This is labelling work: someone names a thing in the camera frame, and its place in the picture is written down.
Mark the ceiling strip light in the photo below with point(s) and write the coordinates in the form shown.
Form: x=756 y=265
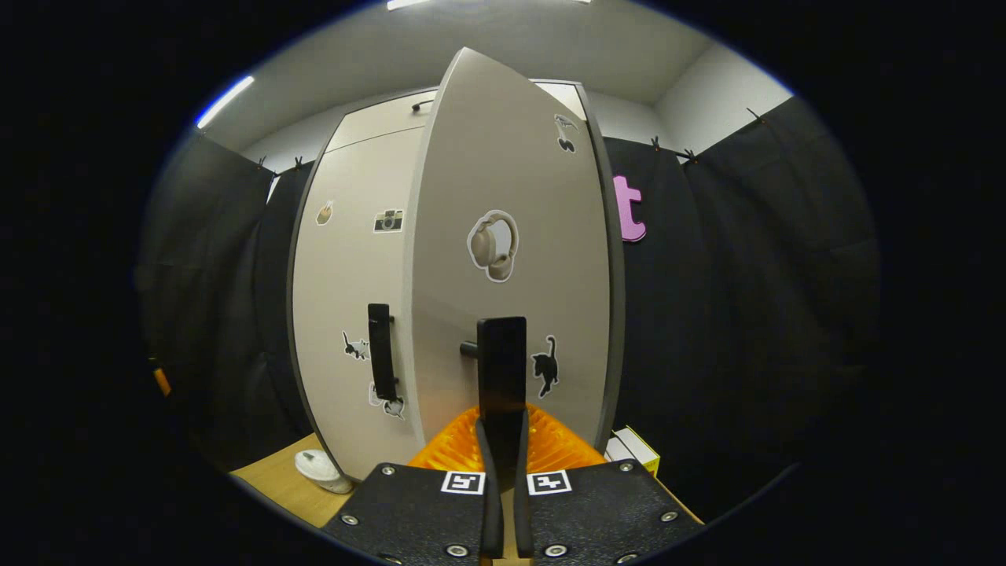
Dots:
x=225 y=102

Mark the ceiling panel light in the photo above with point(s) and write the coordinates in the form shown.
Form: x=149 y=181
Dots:
x=409 y=3

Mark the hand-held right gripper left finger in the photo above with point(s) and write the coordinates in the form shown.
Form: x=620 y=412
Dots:
x=493 y=519

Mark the beige double-door shoe cabinet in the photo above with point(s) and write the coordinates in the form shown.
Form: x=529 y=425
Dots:
x=377 y=124

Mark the black backdrop cloth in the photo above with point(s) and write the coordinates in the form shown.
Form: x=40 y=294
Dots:
x=747 y=314

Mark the cabinet door with headphones sticker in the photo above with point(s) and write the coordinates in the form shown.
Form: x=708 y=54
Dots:
x=503 y=157

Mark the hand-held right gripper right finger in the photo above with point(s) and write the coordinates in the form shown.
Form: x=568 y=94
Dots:
x=523 y=519

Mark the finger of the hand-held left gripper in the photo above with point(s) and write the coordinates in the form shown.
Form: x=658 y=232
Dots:
x=162 y=381

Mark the cabinet door with camera sticker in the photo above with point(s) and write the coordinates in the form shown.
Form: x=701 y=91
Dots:
x=346 y=267

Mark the small white object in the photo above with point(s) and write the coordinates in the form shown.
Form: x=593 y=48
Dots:
x=322 y=469

